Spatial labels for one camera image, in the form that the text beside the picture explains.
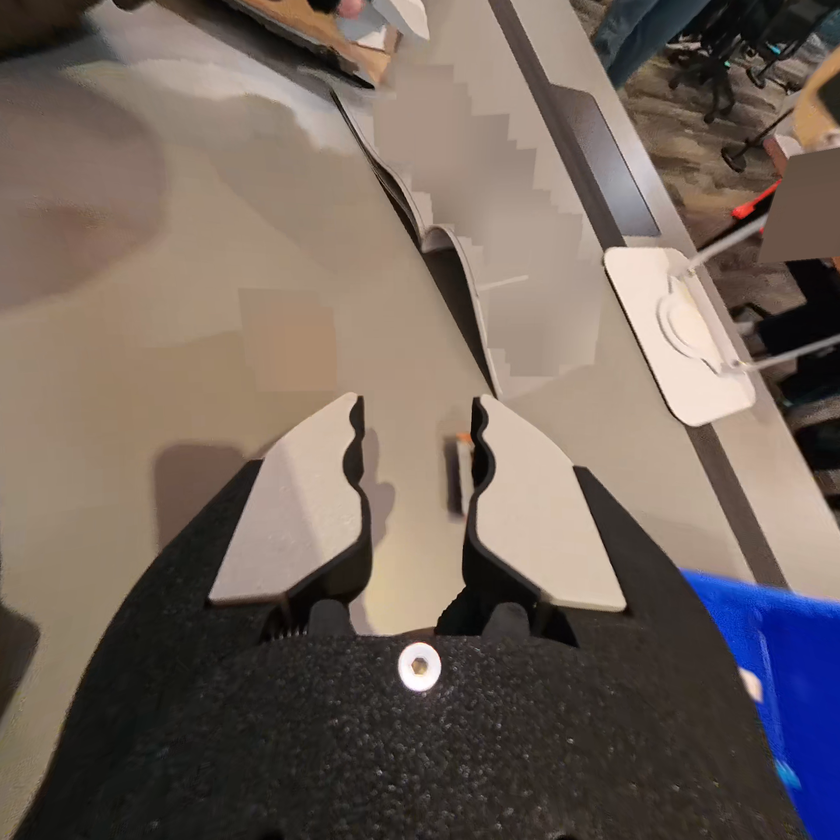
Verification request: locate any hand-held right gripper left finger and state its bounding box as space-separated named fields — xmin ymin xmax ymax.
xmin=206 ymin=392 xmax=374 ymax=608

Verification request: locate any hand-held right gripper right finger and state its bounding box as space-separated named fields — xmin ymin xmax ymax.
xmin=462 ymin=394 xmax=627 ymax=613

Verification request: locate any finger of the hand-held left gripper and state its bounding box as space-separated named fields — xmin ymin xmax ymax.
xmin=366 ymin=0 xmax=431 ymax=42

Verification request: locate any grey instruction booklet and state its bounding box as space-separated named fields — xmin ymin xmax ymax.
xmin=331 ymin=85 xmax=506 ymax=400

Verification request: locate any blue plastic bin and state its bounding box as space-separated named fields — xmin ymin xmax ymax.
xmin=682 ymin=570 xmax=840 ymax=840

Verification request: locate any grey desk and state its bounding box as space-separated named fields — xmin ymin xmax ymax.
xmin=0 ymin=0 xmax=840 ymax=840

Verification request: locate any black office chair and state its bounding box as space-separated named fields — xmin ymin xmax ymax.
xmin=669 ymin=0 xmax=828 ymax=124

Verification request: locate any black floor stand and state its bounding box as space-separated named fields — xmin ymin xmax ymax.
xmin=721 ymin=108 xmax=798 ymax=173

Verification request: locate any red orange plastic piece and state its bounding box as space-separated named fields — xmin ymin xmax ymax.
xmin=731 ymin=180 xmax=782 ymax=221

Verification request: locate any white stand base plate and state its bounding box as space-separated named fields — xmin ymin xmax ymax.
xmin=604 ymin=217 xmax=840 ymax=427

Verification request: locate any dark desk cable flap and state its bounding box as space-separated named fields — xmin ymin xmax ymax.
xmin=551 ymin=85 xmax=660 ymax=238

